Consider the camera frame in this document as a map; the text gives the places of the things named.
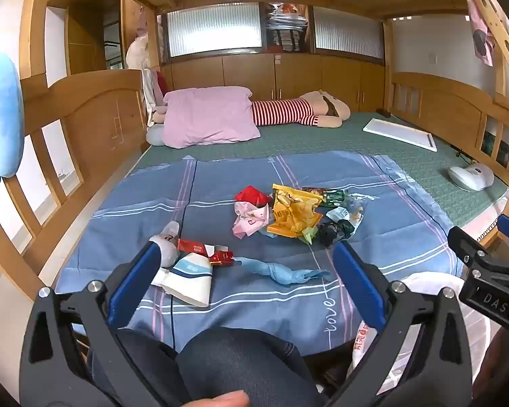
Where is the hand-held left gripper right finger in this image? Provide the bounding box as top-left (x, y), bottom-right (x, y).
top-left (322, 243), bottom-right (489, 407)

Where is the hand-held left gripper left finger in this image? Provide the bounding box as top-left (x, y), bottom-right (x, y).
top-left (19, 244), bottom-right (193, 407)

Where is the white plastic bag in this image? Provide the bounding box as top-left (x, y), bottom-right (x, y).
top-left (352, 271), bottom-right (493, 391)

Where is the clear plastic bread bag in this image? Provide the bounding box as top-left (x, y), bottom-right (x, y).
top-left (341, 193), bottom-right (378, 232)

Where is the person's left hand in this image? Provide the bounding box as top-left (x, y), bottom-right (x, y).
top-left (193, 391), bottom-right (251, 407)

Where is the white crumpled paper cup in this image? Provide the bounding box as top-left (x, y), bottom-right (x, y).
top-left (148, 221), bottom-right (181, 268)

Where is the dark green crumpled wrapper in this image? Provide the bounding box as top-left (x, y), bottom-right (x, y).
top-left (318, 219), bottom-right (355, 247)

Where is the white blue paper cup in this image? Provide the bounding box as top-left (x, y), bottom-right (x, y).
top-left (151, 252), bottom-right (215, 307)

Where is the white oval device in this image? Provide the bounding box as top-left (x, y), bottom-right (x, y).
top-left (445, 162), bottom-right (495, 191)

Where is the red cigarette box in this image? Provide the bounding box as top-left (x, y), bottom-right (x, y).
top-left (177, 238), bottom-right (234, 268)

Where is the blue twisted plastic bag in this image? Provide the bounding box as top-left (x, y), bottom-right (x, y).
top-left (233, 256), bottom-right (334, 286)

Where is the person's left leg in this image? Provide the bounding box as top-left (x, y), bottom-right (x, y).
top-left (87, 326), bottom-right (191, 407)

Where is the person's leg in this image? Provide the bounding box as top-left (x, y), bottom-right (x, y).
top-left (176, 326), bottom-right (323, 407)
top-left (87, 326), bottom-right (191, 407)

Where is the blue striped bedsheet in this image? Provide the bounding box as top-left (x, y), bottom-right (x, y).
top-left (55, 150), bottom-right (465, 350)

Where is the red green snack wrapper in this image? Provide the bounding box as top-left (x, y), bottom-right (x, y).
top-left (302, 187), bottom-right (348, 208)

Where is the yellow snack bag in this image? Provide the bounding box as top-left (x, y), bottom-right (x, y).
top-left (266, 183), bottom-right (324, 238)

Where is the pink white crumpled wrapper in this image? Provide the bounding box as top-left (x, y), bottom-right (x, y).
top-left (231, 201), bottom-right (272, 238)

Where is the white board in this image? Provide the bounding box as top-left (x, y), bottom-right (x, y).
top-left (362, 119), bottom-right (437, 152)

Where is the person's right leg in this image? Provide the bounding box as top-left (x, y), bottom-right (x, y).
top-left (176, 326), bottom-right (323, 407)

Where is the light blue cushion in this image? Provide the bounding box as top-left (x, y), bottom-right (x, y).
top-left (146, 125), bottom-right (170, 147)

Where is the green bed mat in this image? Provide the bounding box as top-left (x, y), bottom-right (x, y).
top-left (142, 112), bottom-right (509, 230)

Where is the pink pillow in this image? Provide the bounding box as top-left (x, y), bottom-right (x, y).
top-left (161, 86), bottom-right (261, 149)

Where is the striped plush doll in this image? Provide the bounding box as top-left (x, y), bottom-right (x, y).
top-left (250, 89), bottom-right (352, 129)

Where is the white cloth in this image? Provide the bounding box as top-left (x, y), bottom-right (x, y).
top-left (142, 68), bottom-right (167, 128)

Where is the pink hanging cloth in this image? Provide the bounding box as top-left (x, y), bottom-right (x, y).
top-left (467, 0), bottom-right (495, 67)

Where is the blue plush toy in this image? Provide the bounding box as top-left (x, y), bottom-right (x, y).
top-left (0, 43), bottom-right (25, 183)

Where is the white plush toy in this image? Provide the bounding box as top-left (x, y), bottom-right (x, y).
top-left (126, 6), bottom-right (159, 71)

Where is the wooden cabinet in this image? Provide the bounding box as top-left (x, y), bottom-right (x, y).
top-left (170, 53), bottom-right (387, 113)

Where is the frosted glass window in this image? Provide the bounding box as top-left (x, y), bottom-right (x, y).
top-left (313, 6), bottom-right (384, 58)
top-left (165, 3), bottom-right (264, 58)

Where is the stack of books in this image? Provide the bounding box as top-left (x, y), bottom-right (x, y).
top-left (265, 2), bottom-right (310, 54)

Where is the black cable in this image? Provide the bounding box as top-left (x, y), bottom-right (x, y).
top-left (452, 146), bottom-right (476, 164)

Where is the wooden bed frame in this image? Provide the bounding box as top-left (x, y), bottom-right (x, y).
top-left (0, 0), bottom-right (509, 306)

